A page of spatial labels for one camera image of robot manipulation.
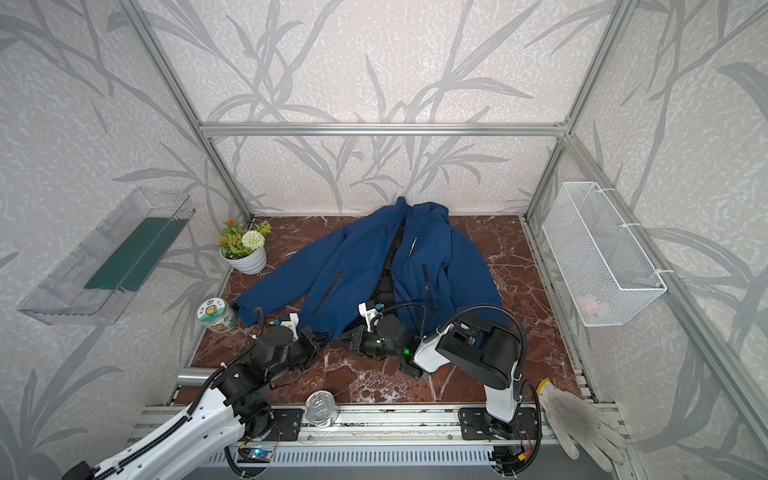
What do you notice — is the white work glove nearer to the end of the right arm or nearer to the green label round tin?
the end of the right arm

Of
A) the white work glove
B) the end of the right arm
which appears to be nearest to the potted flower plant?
the end of the right arm

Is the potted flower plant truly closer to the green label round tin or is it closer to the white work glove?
the green label round tin

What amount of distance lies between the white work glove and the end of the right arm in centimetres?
38

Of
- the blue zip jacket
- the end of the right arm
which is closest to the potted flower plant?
the blue zip jacket

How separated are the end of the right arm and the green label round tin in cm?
40

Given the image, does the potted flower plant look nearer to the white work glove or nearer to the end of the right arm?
the end of the right arm

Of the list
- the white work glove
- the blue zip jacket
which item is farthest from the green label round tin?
the white work glove

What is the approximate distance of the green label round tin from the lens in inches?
33.9

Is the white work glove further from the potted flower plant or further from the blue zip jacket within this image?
the potted flower plant

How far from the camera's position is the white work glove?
0.71m

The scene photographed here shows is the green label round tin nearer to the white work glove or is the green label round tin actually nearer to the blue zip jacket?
the blue zip jacket

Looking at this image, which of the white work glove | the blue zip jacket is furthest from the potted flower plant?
the white work glove

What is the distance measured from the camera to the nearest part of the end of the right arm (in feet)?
2.23

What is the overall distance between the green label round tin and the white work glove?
927mm
